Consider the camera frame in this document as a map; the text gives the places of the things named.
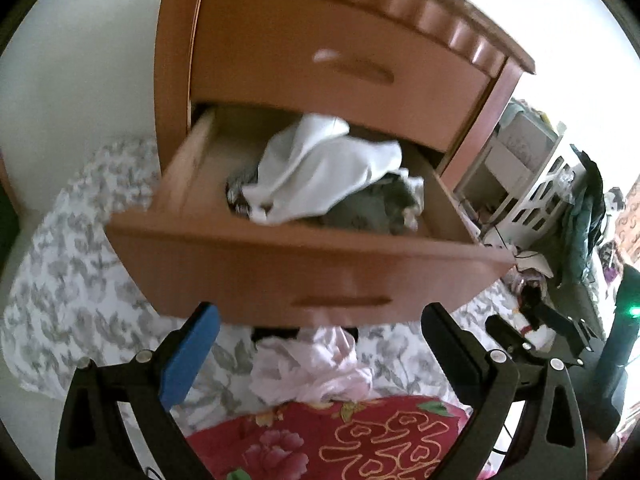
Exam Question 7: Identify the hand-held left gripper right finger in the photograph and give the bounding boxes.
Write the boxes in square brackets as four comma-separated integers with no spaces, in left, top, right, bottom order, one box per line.
[421,302,588,480]

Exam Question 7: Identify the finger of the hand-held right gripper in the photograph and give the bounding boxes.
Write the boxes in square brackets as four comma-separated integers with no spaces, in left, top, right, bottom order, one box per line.
[520,302,598,351]
[485,314,586,367]

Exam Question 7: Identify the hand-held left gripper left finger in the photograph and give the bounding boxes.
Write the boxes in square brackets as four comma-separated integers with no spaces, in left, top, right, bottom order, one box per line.
[55,302,221,480]

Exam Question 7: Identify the black knit garment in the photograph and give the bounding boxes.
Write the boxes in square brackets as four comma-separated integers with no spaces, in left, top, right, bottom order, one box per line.
[252,327,301,344]

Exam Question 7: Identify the wooden drawer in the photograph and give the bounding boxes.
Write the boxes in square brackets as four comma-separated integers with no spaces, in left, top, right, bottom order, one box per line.
[107,107,516,328]
[192,0,506,156]

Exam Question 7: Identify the pink garment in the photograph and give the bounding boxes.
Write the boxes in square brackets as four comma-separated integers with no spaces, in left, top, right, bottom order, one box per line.
[250,327,376,403]

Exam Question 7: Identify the plain white garment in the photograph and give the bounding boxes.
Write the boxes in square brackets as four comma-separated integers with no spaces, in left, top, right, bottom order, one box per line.
[240,112,403,226]

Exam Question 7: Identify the dark green hanging clothing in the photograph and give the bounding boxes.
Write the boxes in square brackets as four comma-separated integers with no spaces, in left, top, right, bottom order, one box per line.
[557,145,608,286]

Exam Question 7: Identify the orange patterned cloth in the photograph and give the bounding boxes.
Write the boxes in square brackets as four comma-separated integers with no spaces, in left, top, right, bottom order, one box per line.
[612,202,640,261]

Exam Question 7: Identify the white lattice rack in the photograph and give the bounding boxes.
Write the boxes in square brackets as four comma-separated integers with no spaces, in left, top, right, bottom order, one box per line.
[492,152,583,251]

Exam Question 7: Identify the grey floral blanket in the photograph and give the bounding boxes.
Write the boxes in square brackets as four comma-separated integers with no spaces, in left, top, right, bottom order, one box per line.
[0,137,521,441]

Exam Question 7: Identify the red floral blanket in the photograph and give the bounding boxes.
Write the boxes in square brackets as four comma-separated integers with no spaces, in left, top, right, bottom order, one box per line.
[187,395,501,480]

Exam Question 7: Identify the grey green garment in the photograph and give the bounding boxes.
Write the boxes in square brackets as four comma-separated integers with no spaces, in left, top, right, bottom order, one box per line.
[320,175,426,233]

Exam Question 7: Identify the white small cabinet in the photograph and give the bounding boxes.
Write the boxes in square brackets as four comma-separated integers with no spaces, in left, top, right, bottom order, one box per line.
[452,100,566,221]

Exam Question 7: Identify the wooden nightstand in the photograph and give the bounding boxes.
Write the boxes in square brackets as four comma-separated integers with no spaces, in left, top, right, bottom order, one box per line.
[152,0,537,196]

